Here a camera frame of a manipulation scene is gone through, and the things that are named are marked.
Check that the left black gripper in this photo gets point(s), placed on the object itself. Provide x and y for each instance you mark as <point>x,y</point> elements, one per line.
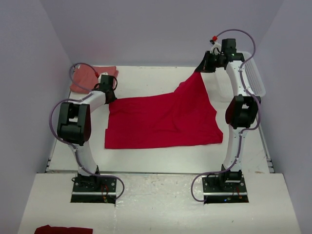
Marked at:
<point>113,97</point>

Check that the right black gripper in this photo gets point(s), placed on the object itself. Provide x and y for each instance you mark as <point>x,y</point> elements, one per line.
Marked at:
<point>204,67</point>

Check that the bright red t shirt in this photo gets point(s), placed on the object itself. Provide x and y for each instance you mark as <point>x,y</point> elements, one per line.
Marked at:
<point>184,117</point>

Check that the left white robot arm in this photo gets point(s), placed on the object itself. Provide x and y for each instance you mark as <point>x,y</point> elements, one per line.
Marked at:
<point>74,125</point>

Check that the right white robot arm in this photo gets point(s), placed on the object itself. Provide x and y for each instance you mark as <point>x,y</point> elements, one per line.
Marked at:
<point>242,110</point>

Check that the folded pink t shirt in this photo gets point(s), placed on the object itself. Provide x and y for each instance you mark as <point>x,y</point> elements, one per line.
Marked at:
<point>85,77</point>

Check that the white plastic basket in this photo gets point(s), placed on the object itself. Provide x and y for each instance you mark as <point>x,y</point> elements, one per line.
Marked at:
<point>224,86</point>

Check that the dark red cloth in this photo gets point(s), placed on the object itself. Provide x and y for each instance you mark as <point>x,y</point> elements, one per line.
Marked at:
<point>47,229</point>

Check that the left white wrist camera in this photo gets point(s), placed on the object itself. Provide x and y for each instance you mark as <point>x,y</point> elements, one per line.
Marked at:
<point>100,75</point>

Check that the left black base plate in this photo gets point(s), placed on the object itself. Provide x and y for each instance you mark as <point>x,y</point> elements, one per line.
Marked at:
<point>93,189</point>

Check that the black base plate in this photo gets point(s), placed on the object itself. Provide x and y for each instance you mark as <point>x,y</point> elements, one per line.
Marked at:
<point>228,187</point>
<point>93,189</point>

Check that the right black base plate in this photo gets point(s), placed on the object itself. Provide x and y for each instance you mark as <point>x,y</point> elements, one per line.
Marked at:
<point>228,187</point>

